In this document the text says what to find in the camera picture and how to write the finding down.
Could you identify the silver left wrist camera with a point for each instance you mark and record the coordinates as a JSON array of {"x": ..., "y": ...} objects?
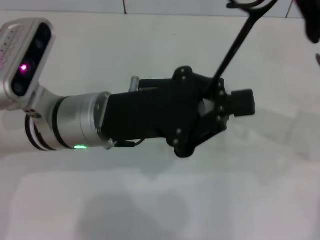
[{"x": 22, "y": 50}]

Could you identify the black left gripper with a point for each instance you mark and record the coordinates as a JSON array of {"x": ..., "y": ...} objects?
[{"x": 150, "y": 115}]

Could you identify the left gripper silver plug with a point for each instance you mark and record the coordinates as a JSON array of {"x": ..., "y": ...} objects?
[{"x": 134, "y": 83}]

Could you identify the silver left camera bracket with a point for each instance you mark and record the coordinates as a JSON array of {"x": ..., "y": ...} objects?
[{"x": 43, "y": 97}]

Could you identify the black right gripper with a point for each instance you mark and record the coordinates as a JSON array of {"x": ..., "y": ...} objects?
[{"x": 312, "y": 17}]

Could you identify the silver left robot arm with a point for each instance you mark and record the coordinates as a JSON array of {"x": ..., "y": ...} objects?
[{"x": 75, "y": 120}]

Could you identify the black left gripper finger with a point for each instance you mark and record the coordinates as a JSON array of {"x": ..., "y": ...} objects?
[
  {"x": 243, "y": 109},
  {"x": 242, "y": 96}
]

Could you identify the black glasses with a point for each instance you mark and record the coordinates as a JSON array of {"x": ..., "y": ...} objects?
[{"x": 236, "y": 43}]

